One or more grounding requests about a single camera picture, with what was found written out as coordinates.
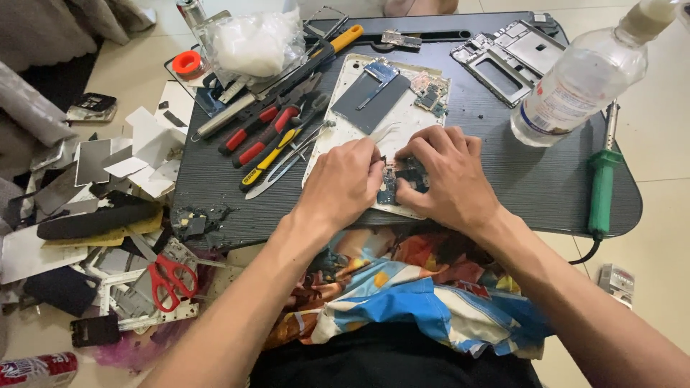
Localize thin metal screen frame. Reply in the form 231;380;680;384
302;5;350;42

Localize small grey carton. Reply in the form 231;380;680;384
597;263;636;309

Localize red scissors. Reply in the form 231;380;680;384
128;233;199;314

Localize blue phone circuit board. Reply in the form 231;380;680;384
376;156;430;207

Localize grey blanket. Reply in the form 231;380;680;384
0;0;157;74

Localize black phone camera module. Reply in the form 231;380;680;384
65;92;118;124

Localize orange tape roll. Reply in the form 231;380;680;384
172;51;206;81

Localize white phone back cover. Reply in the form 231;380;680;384
302;53;451;220

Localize grey flat phone battery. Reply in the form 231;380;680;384
330;71;412;135

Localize silver metal tool handle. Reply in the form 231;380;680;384
191;93;258;142

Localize long black foam strip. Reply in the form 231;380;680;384
36;202;163;241

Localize clear bag of white cotton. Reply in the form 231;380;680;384
204;8;308;90

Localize metal tweezers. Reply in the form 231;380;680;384
245;120;336;200

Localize green soldering iron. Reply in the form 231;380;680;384
587;100;624;241

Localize black shorts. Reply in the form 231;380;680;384
249;322;544;388

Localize black phone screen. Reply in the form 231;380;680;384
69;314;121;348

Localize person's left hand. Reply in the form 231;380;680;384
294;137;387;234

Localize silver metal phone frame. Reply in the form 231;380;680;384
450;20;567;109

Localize yellow-handled screwdriver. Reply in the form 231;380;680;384
239;94;331;193

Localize red-handled pliers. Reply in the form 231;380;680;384
218;74;323;169

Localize white plastic tweezers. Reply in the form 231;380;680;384
369;122;403;144

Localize colourful printed shirt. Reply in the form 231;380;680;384
263;226;555;360

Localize clear plastic bottle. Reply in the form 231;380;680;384
509;0;679;148

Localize green circuit board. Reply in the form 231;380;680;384
409;71;451;119

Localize black lap table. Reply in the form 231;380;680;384
171;11;643;252

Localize red and white can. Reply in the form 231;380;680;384
0;352;79;388

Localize heap of phone parts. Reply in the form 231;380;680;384
0;81;243;335

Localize person's right hand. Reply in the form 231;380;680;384
394;125;506;234

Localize small blue circuit board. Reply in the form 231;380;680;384
363;60;400;85

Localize silver spray can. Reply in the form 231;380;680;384
176;0;209;29

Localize small black phone part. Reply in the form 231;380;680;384
527;11;560;34

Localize black soldering iron cable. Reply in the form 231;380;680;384
568;236;603;266

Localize yellow-handled black tool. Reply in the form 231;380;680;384
254;24;364;103

